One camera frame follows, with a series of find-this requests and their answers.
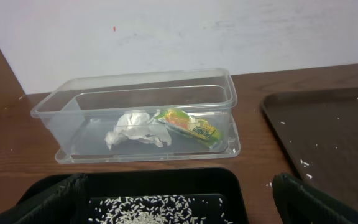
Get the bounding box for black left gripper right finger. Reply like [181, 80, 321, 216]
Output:
[272, 173, 358, 224]

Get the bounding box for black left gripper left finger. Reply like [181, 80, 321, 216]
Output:
[0, 174, 89, 224]

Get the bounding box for white napkin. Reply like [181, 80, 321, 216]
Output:
[104, 112, 172, 150]

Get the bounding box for green yellow wrapper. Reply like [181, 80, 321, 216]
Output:
[154, 108, 223, 149]

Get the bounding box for black plastic tray bin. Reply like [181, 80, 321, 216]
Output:
[17, 167, 250, 224]

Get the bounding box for brown serving tray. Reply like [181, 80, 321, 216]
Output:
[260, 88, 358, 211]

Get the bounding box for clear plastic bin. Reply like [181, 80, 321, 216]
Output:
[31, 68, 241, 164]

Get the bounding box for pile of white rice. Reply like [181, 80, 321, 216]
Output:
[85, 194, 235, 224]

